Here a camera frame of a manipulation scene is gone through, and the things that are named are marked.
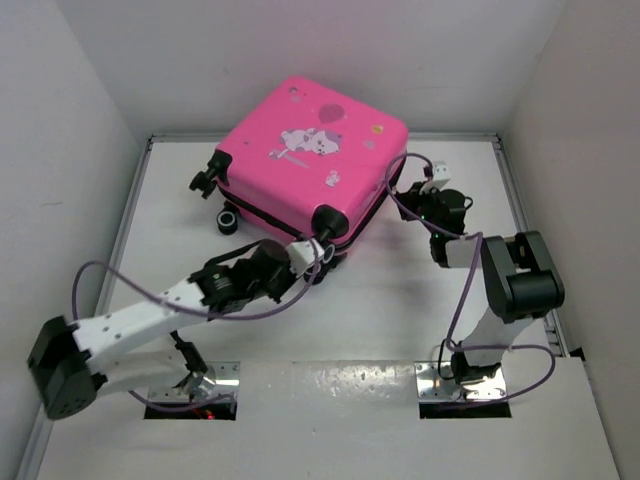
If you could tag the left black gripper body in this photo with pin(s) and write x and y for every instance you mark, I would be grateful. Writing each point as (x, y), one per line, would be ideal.
(281, 280)

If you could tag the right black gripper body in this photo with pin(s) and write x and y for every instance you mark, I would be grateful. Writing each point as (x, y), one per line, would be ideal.
(424, 203)

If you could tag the pink suitcase with dark lining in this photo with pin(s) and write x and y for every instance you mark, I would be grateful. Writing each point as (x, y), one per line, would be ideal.
(308, 161)

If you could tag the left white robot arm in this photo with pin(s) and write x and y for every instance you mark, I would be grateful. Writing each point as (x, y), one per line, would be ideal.
(74, 362)

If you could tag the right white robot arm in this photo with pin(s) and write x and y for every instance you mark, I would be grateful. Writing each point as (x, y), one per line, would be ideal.
(520, 278)

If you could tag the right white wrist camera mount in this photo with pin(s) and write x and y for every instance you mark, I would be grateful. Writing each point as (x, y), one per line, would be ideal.
(441, 176)

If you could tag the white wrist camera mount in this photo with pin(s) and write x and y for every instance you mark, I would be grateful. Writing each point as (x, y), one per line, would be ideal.
(441, 176)
(304, 255)

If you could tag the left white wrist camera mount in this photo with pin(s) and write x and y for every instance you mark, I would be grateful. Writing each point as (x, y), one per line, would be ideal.
(304, 255)

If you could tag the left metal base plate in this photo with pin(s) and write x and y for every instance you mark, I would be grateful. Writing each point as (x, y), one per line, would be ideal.
(220, 383)

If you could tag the metal base plate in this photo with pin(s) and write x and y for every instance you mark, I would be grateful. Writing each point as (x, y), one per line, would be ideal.
(220, 383)
(435, 385)

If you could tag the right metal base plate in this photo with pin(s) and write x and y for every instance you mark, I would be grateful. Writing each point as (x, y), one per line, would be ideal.
(435, 385)

